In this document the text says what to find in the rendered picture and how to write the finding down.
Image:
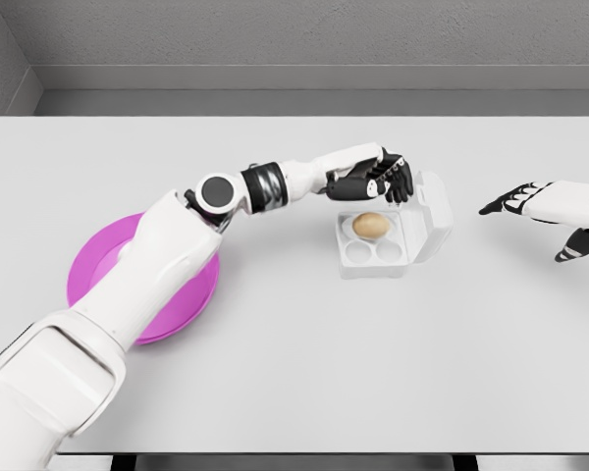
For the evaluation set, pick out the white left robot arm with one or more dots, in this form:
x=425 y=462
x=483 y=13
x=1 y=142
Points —
x=176 y=245

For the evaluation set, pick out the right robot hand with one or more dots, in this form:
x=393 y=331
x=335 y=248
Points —
x=564 y=201

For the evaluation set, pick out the pink plate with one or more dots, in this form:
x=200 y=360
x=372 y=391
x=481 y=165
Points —
x=196 y=289

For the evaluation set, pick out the white egg box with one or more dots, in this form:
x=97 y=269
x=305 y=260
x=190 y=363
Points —
x=388 y=240

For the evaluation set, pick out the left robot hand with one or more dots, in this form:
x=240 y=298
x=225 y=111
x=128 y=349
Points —
x=368 y=172

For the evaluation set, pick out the brown egg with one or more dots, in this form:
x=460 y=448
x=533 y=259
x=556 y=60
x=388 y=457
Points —
x=371 y=225

